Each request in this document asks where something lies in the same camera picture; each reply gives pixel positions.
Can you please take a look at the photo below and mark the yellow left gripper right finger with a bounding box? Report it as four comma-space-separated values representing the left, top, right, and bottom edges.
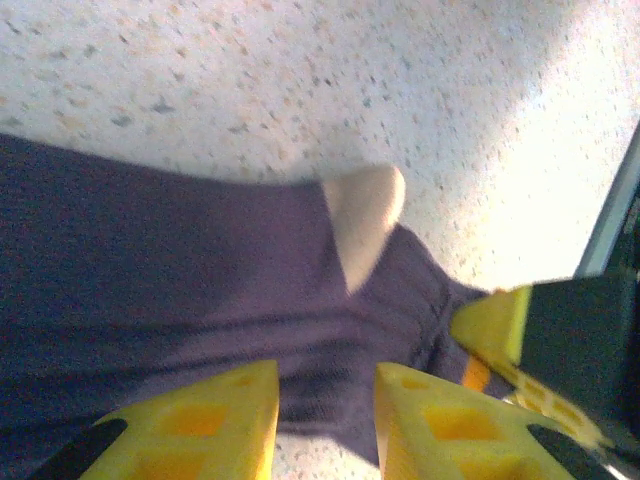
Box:
373, 361, 617, 480

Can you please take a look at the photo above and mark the purple sock with tan toe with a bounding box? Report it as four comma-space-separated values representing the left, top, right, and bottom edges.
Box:
0, 132, 506, 466

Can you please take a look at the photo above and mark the wide aluminium frame rail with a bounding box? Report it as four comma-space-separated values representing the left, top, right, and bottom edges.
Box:
574, 144, 640, 281

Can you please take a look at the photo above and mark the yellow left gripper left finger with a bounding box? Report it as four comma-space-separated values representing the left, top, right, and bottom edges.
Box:
34, 358, 281, 480

